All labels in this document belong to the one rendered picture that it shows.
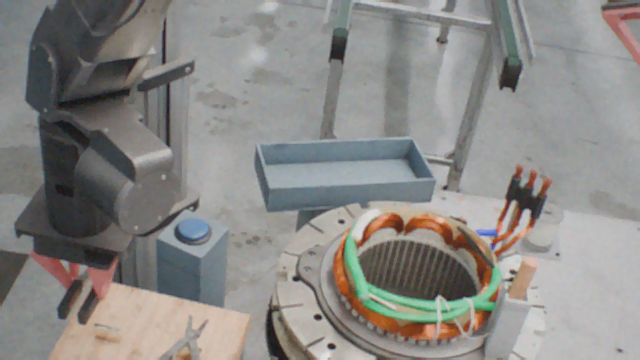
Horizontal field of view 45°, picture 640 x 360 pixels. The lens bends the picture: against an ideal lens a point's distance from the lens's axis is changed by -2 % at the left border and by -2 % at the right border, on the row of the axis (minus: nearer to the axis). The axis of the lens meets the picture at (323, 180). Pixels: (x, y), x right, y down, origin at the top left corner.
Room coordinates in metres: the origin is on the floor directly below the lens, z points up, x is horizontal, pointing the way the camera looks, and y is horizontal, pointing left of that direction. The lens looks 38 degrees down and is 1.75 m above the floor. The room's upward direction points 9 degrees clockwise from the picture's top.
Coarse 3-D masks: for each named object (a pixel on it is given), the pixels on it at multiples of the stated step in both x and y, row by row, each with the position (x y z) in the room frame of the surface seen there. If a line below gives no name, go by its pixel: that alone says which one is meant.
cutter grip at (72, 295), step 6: (72, 282) 0.50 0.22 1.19; (78, 282) 0.50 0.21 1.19; (72, 288) 0.50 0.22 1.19; (78, 288) 0.50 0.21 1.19; (66, 294) 0.49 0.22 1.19; (72, 294) 0.49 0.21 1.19; (78, 294) 0.50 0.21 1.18; (66, 300) 0.48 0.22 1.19; (72, 300) 0.49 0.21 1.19; (60, 306) 0.47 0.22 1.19; (66, 306) 0.47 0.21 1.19; (72, 306) 0.48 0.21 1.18; (60, 312) 0.47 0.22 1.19; (66, 312) 0.47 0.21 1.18; (60, 318) 0.47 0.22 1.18; (66, 318) 0.47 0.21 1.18
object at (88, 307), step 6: (90, 294) 0.49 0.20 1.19; (96, 294) 0.49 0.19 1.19; (90, 300) 0.48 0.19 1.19; (96, 300) 0.49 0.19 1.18; (84, 306) 0.48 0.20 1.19; (90, 306) 0.48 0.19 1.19; (96, 306) 0.49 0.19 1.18; (78, 312) 0.47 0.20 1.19; (84, 312) 0.47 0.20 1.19; (90, 312) 0.48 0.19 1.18; (78, 318) 0.47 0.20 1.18; (84, 318) 0.47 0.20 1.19; (84, 324) 0.47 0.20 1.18
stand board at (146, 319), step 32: (128, 288) 0.62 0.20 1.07; (96, 320) 0.57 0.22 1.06; (128, 320) 0.58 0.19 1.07; (160, 320) 0.58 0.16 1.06; (224, 320) 0.60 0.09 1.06; (64, 352) 0.52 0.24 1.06; (96, 352) 0.53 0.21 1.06; (128, 352) 0.53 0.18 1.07; (160, 352) 0.54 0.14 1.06; (224, 352) 0.55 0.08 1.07
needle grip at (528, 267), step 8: (528, 256) 0.60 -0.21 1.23; (520, 264) 0.59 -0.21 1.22; (528, 264) 0.59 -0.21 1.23; (536, 264) 0.59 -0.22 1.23; (520, 272) 0.59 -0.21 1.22; (528, 272) 0.58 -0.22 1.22; (520, 280) 0.59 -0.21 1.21; (528, 280) 0.59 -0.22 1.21; (512, 288) 0.59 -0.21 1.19; (520, 288) 0.58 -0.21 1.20; (512, 296) 0.59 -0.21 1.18; (520, 296) 0.58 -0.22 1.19
